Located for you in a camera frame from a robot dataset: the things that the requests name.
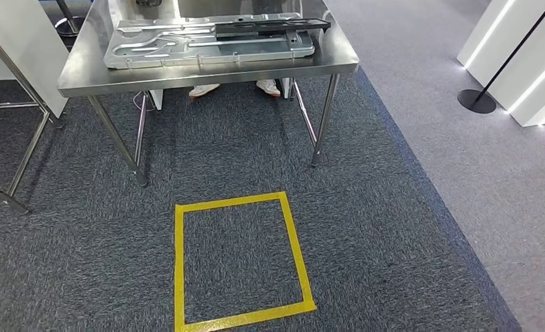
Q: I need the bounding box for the white lit wall block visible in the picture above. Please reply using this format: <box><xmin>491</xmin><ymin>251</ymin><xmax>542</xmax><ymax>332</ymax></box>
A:
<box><xmin>456</xmin><ymin>0</ymin><xmax>545</xmax><ymax>129</ymax></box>

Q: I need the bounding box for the white cabinet panel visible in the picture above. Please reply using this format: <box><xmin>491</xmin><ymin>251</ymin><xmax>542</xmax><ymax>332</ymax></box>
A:
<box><xmin>0</xmin><ymin>0</ymin><xmax>70</xmax><ymax>120</ymax></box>

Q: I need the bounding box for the silver stanchion post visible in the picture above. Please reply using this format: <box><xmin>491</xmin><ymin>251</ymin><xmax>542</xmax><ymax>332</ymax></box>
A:
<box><xmin>53</xmin><ymin>0</ymin><xmax>89</xmax><ymax>39</ymax></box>

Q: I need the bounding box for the grey stamped metal plate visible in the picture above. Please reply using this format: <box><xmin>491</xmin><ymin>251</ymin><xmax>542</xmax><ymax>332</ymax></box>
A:
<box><xmin>103</xmin><ymin>12</ymin><xmax>317</xmax><ymax>71</ymax></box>

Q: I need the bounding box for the black stanchion post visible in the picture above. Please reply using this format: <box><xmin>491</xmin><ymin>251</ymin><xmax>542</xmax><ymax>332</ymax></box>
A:
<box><xmin>456</xmin><ymin>0</ymin><xmax>545</xmax><ymax>115</ymax></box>

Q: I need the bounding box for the stainless steel workbench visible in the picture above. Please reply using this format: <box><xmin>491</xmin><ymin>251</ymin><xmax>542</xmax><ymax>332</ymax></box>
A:
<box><xmin>56</xmin><ymin>0</ymin><xmax>361</xmax><ymax>188</ymax></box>

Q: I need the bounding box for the black plastic bracket part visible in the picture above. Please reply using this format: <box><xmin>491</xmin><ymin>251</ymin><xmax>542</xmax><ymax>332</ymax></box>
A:
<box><xmin>214</xmin><ymin>17</ymin><xmax>333</xmax><ymax>39</ymax></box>

